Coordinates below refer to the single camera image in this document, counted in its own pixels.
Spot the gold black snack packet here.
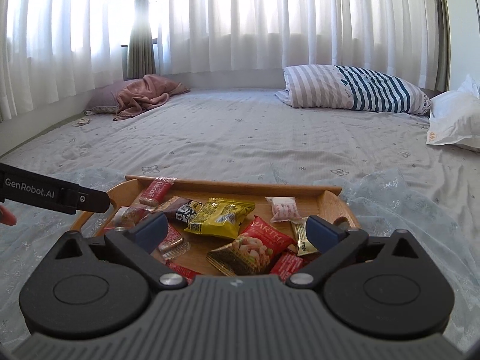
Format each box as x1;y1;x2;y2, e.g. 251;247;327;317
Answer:
289;217;318;257

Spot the small red snack packet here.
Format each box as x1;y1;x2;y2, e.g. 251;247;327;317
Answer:
269;250;320;282

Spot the green wasabi peas packet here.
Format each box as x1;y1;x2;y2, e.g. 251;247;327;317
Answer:
112;205;151;228

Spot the left hand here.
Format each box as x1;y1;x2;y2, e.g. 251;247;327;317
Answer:
0;205;17;226

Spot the left red Biscoff packet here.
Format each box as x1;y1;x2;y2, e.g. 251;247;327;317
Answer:
157;223;191;260

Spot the brown black-white snack packet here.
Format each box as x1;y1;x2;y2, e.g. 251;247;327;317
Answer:
154;196;203;224

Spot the upright red Biscoff packet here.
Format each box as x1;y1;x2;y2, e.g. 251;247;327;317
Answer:
139;177;176;206

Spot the long red snack bar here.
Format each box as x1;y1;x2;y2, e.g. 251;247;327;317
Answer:
166;260;201;284

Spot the pink white candy packet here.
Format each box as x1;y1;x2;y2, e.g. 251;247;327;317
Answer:
265;197;301;223

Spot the wooden serving tray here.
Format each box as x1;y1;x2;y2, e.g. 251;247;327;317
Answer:
69;174;362;277

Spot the red gold nut packet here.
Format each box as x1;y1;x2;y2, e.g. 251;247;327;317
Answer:
206;216;295;276

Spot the grey bed sheet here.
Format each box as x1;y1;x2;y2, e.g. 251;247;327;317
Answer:
3;89;479;350

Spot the yellow snack packet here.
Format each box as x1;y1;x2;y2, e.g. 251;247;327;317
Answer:
185;197;256;239

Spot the mauve pillow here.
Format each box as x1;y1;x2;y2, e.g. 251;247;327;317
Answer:
85;80;134;114

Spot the pink crumpled blanket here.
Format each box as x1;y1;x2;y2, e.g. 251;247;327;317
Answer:
114;74;190;121

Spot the striped blue white pillow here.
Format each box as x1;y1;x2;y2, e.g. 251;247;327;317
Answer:
275;64;431;116

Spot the white sheer curtain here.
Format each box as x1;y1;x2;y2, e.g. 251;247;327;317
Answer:
1;0;448;120

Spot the olive green drape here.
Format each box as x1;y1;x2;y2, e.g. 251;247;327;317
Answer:
127;0;156;79

